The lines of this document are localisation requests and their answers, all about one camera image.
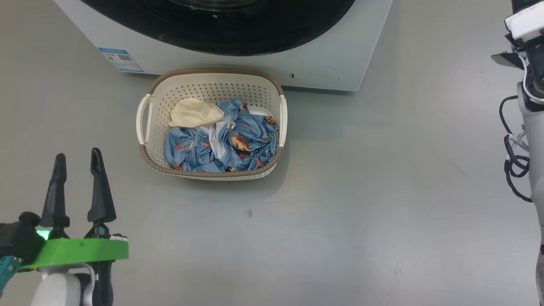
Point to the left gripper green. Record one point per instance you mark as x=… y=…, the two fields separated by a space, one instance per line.
x=80 y=251

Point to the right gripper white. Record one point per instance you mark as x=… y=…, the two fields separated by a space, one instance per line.
x=529 y=23

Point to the cream cloth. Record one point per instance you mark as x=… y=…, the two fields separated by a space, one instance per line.
x=193 y=112

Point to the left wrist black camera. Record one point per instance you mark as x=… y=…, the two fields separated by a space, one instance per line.
x=19 y=238

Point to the cream perforated laundry basket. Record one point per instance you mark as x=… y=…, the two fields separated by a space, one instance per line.
x=212 y=85

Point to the black round washer door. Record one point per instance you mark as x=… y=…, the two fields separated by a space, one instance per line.
x=221 y=34

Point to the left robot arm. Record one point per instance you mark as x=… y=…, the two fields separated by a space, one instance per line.
x=57 y=289

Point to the blue energy label sticker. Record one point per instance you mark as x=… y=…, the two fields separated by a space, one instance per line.
x=121 y=59

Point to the white front-load washing machine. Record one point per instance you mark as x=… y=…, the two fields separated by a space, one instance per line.
x=340 y=51

